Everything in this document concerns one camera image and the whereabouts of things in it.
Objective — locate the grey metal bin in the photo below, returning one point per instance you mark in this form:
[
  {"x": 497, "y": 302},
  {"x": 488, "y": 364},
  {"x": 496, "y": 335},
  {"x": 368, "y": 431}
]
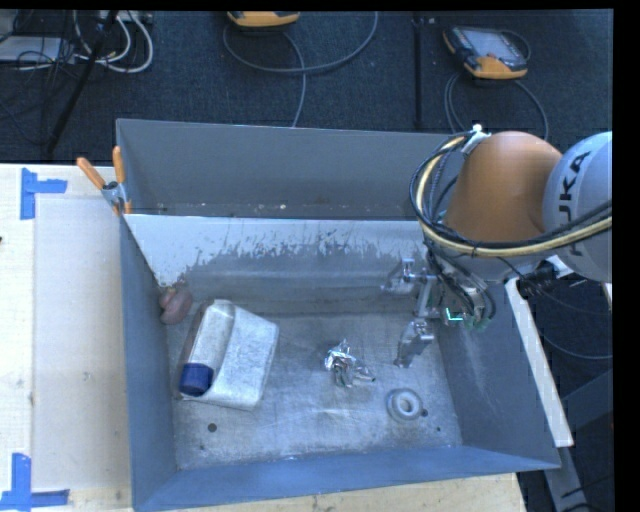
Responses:
[{"x": 300, "y": 425}]

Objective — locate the white plastic jug blue cap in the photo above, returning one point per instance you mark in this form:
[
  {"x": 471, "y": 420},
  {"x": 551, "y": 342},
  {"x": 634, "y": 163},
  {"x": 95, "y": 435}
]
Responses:
[{"x": 240, "y": 350}]

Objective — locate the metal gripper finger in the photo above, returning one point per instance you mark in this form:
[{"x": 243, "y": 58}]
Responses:
[
  {"x": 413, "y": 341},
  {"x": 406, "y": 281}
]

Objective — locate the black cylinder on white bracket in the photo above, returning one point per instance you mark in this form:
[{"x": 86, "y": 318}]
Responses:
[{"x": 536, "y": 281}]

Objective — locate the crumpled silver foil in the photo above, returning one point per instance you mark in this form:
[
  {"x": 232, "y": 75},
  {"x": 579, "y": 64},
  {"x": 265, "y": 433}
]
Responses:
[{"x": 344, "y": 362}]

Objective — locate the pink-brown rounded lump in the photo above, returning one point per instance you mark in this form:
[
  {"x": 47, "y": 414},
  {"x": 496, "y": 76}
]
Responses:
[{"x": 175, "y": 306}]

